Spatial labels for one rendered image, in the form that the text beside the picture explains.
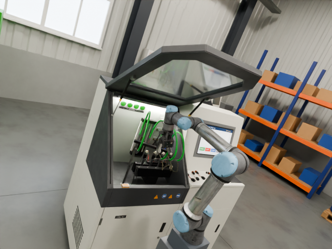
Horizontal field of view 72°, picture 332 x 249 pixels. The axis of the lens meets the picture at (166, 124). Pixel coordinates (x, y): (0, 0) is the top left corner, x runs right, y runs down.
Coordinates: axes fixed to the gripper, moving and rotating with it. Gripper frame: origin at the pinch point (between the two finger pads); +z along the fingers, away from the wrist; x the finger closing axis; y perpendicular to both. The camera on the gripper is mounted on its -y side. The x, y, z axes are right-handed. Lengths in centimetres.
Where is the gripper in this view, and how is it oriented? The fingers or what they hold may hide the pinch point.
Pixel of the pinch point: (162, 152)
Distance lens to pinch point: 158.9
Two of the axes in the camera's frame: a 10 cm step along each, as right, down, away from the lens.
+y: 3.0, 4.5, -8.4
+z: -1.5, 8.9, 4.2
